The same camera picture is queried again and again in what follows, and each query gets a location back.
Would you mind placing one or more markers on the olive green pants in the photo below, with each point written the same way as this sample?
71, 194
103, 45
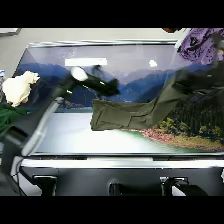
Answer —
126, 115

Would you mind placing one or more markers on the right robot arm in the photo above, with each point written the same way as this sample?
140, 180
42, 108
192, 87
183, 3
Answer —
213, 82

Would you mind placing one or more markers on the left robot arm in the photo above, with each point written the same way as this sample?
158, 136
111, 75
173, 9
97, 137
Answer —
36, 125

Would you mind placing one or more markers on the cream garment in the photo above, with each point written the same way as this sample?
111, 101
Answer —
18, 88

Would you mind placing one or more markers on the dark green garment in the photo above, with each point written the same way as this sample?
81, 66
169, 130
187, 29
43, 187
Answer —
8, 116

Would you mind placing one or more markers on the purple patterned garment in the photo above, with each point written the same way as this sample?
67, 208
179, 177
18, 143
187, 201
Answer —
200, 45

